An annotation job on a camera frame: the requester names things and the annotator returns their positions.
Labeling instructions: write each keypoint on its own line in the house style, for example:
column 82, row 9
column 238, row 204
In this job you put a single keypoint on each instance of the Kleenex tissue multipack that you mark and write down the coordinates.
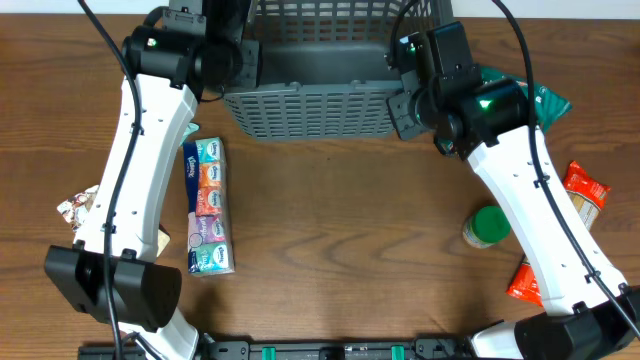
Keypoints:
column 209, row 242

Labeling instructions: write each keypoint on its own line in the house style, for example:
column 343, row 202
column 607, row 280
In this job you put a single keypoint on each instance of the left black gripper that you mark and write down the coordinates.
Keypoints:
column 248, row 62

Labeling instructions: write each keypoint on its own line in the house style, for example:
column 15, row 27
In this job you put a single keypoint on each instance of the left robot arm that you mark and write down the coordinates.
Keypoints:
column 111, row 272

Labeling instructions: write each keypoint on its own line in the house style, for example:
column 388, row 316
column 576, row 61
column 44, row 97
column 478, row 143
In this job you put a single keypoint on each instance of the light teal snack wrapper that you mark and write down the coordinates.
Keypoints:
column 189, row 130

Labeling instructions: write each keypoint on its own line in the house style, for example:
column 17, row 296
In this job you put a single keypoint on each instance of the beige Panfee snack bag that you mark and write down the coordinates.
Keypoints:
column 76, row 209

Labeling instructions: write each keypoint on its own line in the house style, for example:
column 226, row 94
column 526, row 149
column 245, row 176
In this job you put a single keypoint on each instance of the green Nescafe coffee bag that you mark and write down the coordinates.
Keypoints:
column 542, row 102

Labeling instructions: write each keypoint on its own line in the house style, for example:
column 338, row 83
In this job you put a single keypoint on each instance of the grey plastic basket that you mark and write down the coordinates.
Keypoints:
column 323, row 69

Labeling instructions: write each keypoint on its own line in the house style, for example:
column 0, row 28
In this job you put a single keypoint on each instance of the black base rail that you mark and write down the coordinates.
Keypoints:
column 419, row 349

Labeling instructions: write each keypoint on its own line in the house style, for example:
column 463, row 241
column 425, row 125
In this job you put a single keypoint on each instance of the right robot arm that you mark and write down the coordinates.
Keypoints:
column 589, row 309

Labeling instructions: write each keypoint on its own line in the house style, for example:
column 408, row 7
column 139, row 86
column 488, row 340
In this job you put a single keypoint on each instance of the green lidded jar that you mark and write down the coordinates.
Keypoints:
column 487, row 227

